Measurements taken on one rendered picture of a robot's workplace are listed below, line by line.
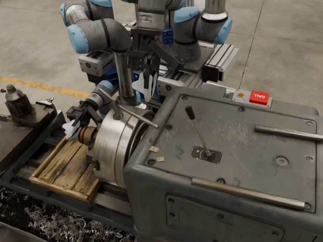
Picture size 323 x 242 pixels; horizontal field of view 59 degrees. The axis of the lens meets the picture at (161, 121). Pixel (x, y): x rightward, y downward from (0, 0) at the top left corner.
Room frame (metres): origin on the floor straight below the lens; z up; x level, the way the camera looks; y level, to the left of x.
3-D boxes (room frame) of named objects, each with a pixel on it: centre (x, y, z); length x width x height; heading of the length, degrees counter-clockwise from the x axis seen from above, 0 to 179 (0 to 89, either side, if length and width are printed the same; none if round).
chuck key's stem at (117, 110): (0.77, 0.15, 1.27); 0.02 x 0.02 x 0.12
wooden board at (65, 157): (0.87, 0.39, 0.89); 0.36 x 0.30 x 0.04; 156
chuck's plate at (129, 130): (0.74, 0.10, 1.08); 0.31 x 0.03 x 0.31; 156
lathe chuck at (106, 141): (0.77, 0.15, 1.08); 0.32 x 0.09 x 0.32; 156
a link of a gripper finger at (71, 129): (0.87, 0.39, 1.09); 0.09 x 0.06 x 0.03; 155
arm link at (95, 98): (1.04, 0.31, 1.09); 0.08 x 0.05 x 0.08; 65
